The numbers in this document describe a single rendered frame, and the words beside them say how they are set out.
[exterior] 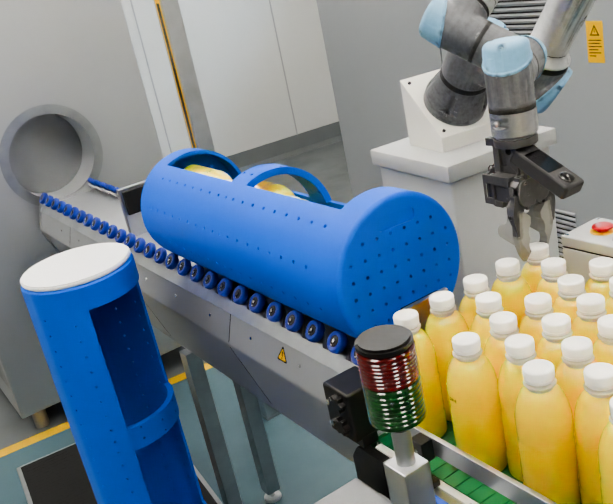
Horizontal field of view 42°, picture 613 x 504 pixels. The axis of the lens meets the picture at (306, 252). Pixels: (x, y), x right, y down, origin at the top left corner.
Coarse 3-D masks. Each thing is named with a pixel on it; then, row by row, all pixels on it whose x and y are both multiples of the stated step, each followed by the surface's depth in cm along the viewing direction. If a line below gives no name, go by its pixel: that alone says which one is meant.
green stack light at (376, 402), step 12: (420, 384) 85; (372, 396) 84; (384, 396) 83; (396, 396) 83; (408, 396) 84; (420, 396) 85; (372, 408) 85; (384, 408) 84; (396, 408) 84; (408, 408) 84; (420, 408) 85; (372, 420) 86; (384, 420) 85; (396, 420) 84; (408, 420) 85; (420, 420) 85; (396, 432) 85
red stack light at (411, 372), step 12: (408, 348) 83; (360, 360) 84; (372, 360) 82; (384, 360) 82; (396, 360) 82; (408, 360) 83; (360, 372) 85; (372, 372) 83; (384, 372) 82; (396, 372) 82; (408, 372) 83; (372, 384) 84; (384, 384) 83; (396, 384) 83; (408, 384) 83
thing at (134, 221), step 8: (136, 184) 247; (120, 192) 245; (128, 192) 244; (136, 192) 246; (120, 200) 246; (128, 200) 245; (136, 200) 246; (128, 208) 245; (136, 208) 247; (128, 216) 247; (136, 216) 249; (128, 224) 248; (136, 224) 249; (136, 232) 250; (144, 232) 251
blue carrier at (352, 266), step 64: (192, 192) 182; (256, 192) 162; (320, 192) 178; (384, 192) 139; (192, 256) 189; (256, 256) 157; (320, 256) 138; (384, 256) 139; (448, 256) 147; (320, 320) 150; (384, 320) 142
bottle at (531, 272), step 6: (546, 258) 135; (528, 264) 136; (534, 264) 135; (540, 264) 135; (522, 270) 137; (528, 270) 135; (534, 270) 135; (540, 270) 134; (522, 276) 137; (528, 276) 135; (534, 276) 135; (540, 276) 134; (528, 282) 135; (534, 282) 135; (534, 288) 135
